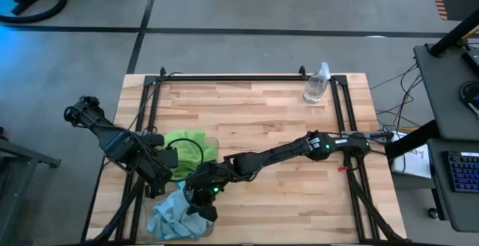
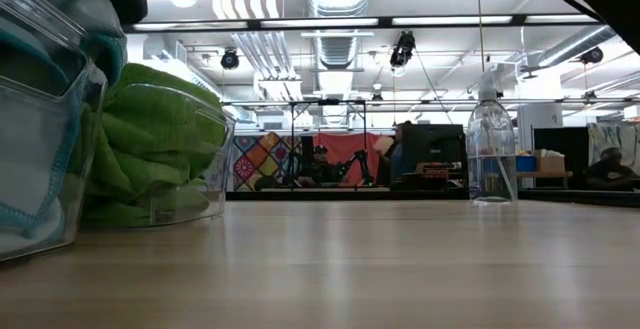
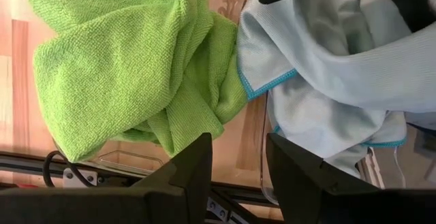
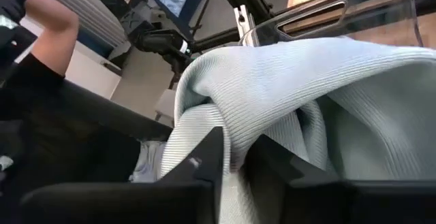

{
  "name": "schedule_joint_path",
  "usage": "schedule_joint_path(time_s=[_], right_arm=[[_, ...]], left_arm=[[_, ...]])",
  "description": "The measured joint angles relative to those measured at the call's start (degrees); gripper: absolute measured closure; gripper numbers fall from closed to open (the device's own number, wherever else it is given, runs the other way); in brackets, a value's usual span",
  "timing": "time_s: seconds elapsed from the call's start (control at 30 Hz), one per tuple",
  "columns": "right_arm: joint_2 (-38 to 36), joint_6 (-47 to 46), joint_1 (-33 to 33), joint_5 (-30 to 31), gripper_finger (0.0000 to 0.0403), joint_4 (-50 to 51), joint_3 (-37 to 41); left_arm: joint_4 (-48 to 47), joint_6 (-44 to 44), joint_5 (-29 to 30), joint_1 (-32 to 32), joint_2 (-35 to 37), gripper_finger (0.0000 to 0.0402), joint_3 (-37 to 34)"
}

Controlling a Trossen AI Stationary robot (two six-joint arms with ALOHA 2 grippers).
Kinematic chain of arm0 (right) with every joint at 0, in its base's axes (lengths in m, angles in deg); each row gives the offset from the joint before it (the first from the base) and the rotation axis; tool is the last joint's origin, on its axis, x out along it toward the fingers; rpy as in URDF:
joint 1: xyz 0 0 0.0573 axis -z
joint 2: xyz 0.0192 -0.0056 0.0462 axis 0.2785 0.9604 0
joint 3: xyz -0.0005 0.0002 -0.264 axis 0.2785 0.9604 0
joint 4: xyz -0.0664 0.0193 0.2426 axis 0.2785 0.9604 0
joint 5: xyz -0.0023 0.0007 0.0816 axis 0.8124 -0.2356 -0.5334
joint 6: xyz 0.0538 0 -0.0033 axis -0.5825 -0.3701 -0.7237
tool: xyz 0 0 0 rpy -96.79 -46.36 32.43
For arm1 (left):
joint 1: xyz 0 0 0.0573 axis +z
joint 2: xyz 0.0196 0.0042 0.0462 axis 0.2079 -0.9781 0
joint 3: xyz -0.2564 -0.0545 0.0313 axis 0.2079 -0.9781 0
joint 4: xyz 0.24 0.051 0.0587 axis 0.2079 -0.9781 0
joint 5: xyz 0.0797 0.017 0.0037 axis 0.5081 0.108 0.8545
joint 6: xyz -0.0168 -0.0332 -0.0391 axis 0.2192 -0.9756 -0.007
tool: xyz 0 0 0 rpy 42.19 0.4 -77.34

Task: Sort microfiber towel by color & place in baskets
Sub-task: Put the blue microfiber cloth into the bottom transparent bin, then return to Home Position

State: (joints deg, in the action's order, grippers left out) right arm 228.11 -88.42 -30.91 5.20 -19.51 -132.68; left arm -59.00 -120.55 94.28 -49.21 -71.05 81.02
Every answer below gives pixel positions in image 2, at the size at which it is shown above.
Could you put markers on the green microfibre cloth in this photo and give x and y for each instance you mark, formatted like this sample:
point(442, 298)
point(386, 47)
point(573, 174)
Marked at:
point(220, 179)

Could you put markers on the black background stand frame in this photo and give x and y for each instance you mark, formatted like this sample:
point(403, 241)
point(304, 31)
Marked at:
point(292, 139)

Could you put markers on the cardboard box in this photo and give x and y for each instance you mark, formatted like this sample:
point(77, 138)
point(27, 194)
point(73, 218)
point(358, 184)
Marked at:
point(550, 164)

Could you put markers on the blue storage bin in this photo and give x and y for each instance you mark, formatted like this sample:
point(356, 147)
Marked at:
point(525, 164)

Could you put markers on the black overhead light bar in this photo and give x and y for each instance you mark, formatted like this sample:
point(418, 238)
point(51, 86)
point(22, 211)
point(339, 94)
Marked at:
point(385, 21)

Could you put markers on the silver ventilation duct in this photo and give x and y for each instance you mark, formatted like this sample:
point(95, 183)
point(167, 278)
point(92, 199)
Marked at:
point(337, 49)
point(575, 46)

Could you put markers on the clear spray bottle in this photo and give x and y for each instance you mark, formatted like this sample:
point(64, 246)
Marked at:
point(490, 139)

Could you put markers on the black cabinet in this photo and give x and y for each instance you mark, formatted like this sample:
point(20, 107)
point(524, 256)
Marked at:
point(575, 154)

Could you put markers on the red hanging cloth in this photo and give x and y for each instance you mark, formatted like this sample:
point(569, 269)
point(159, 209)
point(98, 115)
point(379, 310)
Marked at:
point(345, 149)

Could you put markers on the patterned white cloth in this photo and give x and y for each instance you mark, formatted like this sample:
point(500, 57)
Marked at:
point(610, 139)

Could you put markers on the person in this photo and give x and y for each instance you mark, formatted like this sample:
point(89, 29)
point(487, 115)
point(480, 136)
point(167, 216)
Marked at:
point(397, 164)
point(610, 174)

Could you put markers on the black ceiling spotlight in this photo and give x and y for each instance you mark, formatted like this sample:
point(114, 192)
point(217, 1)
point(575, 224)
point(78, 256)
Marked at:
point(592, 55)
point(230, 60)
point(402, 51)

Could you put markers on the colourful patchwork quilt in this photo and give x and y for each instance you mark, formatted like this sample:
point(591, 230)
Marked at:
point(260, 161)

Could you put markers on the black table frame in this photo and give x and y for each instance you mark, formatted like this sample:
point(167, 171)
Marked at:
point(350, 195)

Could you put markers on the clear plastic basket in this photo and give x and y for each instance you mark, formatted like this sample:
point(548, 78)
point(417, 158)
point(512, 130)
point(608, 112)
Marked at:
point(45, 249)

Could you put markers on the wooden background table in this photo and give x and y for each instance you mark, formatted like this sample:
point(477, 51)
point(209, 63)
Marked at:
point(550, 174)

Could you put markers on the black computer monitor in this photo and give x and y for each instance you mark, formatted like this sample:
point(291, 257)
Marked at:
point(435, 144)

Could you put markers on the white cylindrical appliance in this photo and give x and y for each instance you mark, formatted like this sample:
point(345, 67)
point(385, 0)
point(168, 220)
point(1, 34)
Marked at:
point(537, 124)

